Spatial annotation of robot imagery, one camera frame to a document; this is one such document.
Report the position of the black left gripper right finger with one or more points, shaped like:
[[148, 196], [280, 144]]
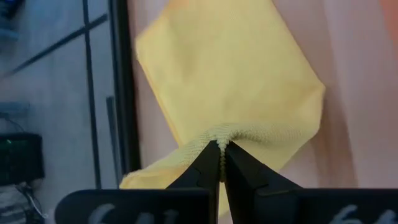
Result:
[[280, 205]]

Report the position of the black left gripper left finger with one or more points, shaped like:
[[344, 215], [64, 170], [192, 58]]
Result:
[[174, 205]]

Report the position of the yellow microfiber towel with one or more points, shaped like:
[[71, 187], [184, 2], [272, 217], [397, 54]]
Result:
[[224, 77]]

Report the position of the black keyboard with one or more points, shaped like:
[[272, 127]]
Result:
[[21, 161]]

